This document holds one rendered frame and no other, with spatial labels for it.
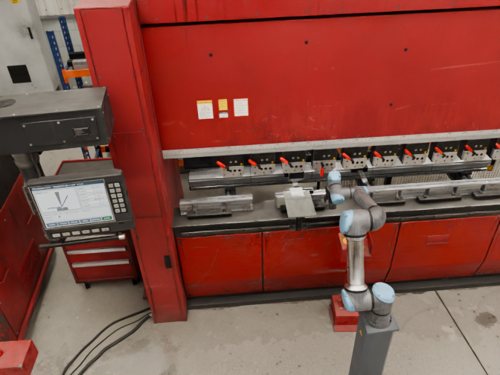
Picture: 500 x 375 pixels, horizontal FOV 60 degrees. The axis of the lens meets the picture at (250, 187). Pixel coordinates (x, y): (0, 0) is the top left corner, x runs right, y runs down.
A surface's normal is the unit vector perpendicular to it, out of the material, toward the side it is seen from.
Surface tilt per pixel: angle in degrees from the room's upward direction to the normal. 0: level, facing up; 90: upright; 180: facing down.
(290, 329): 0
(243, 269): 90
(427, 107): 90
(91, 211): 90
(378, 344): 90
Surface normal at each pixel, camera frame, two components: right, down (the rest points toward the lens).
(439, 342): -0.03, -0.81
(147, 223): 0.07, 0.58
